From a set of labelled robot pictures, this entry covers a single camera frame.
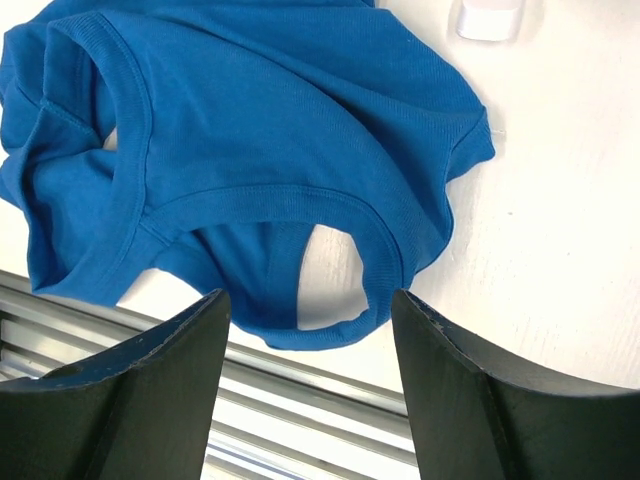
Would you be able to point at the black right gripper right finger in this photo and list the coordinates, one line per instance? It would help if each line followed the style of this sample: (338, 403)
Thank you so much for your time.
(478, 411)

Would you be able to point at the blue tank top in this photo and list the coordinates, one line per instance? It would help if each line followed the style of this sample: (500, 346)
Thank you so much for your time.
(292, 153)

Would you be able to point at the silver clothes rack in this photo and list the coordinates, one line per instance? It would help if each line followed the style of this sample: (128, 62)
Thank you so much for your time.
(489, 20)

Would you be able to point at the aluminium mounting rail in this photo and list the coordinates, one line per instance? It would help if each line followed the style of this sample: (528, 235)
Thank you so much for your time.
(273, 418)

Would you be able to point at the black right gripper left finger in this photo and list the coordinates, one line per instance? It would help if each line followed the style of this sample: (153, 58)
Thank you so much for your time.
(139, 410)

